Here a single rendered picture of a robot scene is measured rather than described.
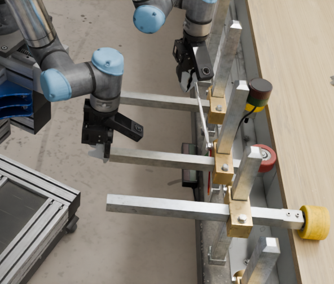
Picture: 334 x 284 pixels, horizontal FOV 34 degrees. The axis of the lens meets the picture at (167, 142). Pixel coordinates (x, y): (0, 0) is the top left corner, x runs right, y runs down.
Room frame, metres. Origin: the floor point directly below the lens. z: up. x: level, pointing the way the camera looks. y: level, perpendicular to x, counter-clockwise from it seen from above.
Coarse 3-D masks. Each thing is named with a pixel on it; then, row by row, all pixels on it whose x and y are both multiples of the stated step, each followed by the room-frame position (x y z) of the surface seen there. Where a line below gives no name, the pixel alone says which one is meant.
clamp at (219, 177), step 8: (216, 144) 1.15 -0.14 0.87; (216, 152) 1.11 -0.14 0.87; (216, 160) 1.08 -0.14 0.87; (224, 160) 1.09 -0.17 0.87; (216, 168) 1.05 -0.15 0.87; (232, 168) 1.06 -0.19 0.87; (216, 176) 1.04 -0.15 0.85; (224, 176) 1.04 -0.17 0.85; (232, 176) 1.05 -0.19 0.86; (224, 184) 1.04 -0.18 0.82
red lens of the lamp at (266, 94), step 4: (252, 88) 1.12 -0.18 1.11; (272, 88) 1.13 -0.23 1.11; (252, 92) 1.12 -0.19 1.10; (256, 92) 1.11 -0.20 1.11; (260, 92) 1.11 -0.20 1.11; (264, 92) 1.11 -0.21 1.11; (268, 92) 1.12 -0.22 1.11; (252, 96) 1.11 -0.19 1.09; (256, 96) 1.11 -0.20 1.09; (260, 96) 1.11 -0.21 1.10; (264, 96) 1.11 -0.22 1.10; (268, 96) 1.12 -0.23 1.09
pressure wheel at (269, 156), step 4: (256, 144) 1.14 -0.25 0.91; (260, 144) 1.14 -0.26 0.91; (264, 148) 1.13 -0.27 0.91; (268, 148) 1.13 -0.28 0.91; (264, 152) 1.11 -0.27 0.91; (268, 152) 1.12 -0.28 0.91; (272, 152) 1.12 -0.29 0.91; (264, 156) 1.10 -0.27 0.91; (268, 156) 1.10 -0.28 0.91; (272, 156) 1.10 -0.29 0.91; (264, 160) 1.08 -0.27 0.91; (268, 160) 1.09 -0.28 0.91; (272, 160) 1.09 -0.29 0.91; (264, 164) 1.07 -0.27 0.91; (268, 164) 1.07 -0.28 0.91; (272, 164) 1.08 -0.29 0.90; (260, 168) 1.07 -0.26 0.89; (264, 168) 1.07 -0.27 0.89; (268, 168) 1.07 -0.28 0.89
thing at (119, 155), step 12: (120, 156) 1.04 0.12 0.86; (132, 156) 1.05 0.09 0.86; (144, 156) 1.05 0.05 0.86; (156, 156) 1.06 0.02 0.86; (168, 156) 1.07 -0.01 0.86; (180, 156) 1.08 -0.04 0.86; (192, 156) 1.09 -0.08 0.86; (204, 156) 1.10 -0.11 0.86; (192, 168) 1.07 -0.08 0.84; (204, 168) 1.07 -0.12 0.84
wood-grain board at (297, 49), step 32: (256, 0) 1.95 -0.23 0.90; (288, 0) 2.00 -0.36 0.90; (320, 0) 2.05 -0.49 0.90; (256, 32) 1.72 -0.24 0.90; (288, 32) 1.77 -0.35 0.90; (320, 32) 1.81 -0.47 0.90; (288, 64) 1.57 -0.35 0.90; (320, 64) 1.60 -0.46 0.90; (288, 96) 1.39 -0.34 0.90; (320, 96) 1.42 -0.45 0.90; (288, 128) 1.24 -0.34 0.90; (320, 128) 1.27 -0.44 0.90; (288, 160) 1.11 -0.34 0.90; (320, 160) 1.13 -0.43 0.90; (288, 192) 0.99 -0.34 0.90; (320, 192) 1.01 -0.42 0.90; (320, 256) 0.80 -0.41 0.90
